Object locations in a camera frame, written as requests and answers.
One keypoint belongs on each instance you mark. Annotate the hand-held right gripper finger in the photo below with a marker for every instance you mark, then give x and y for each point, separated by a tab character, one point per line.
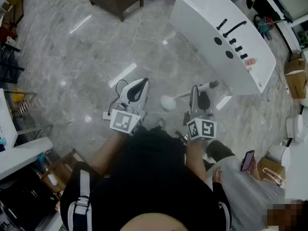
205	102
193	100

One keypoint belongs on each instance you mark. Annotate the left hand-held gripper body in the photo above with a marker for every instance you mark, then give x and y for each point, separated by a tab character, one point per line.
122	121

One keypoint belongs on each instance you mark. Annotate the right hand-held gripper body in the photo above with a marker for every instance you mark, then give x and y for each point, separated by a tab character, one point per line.
202	129

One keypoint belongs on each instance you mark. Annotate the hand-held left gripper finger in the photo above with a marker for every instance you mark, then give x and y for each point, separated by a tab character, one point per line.
125	93
144	97

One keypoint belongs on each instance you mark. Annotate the white bathtub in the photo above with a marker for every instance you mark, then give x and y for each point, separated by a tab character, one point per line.
199	13

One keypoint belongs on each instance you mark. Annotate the person's left forearm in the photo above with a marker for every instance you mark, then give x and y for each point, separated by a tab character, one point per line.
106	153

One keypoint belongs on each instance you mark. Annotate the person's right forearm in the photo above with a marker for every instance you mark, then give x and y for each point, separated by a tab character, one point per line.
195	160

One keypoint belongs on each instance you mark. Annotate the white power adapter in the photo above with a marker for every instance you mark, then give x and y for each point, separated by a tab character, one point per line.
106	115

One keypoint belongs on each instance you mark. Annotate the person's grey shoe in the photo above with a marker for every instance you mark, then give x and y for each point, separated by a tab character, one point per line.
160	123

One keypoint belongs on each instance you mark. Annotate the person's black trousers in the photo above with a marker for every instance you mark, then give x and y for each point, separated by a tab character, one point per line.
149	148

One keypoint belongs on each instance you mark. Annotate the dark smartphone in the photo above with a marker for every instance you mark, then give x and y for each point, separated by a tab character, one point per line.
247	161

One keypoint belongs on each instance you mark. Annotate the black faucet knob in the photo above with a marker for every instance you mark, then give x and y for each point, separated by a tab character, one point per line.
244	56
239	49
232	42

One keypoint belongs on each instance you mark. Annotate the pink bottle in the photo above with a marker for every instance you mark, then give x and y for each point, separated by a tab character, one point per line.
250	62

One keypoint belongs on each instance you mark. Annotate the small cardboard box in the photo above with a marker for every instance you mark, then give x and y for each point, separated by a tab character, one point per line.
267	168

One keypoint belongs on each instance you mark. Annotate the black curved faucet spout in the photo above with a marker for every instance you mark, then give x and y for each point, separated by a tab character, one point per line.
234	29

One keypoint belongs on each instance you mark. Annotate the person's black top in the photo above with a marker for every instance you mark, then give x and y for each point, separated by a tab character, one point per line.
149	196

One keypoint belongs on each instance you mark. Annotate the black hand shower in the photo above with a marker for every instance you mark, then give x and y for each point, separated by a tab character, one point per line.
222	24

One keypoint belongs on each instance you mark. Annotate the open cardboard box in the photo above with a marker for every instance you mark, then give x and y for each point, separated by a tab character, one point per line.
60	172

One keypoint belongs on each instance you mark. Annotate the large cardboard box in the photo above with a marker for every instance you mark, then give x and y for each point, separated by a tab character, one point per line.
296	78

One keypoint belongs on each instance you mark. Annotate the green power tool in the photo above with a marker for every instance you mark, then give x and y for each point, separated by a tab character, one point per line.
263	28

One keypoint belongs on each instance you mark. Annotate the white toilet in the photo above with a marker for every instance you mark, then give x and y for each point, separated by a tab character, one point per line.
297	127

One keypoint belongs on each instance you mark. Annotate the yellow container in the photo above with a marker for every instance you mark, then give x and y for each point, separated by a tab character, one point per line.
20	95

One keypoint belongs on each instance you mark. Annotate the white counter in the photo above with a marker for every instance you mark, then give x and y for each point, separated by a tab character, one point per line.
19	157

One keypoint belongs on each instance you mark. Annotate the black metal shelf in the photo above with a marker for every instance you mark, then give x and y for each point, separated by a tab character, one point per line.
9	66

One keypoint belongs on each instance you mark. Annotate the white desk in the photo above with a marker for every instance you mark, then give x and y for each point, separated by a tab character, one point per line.
286	11

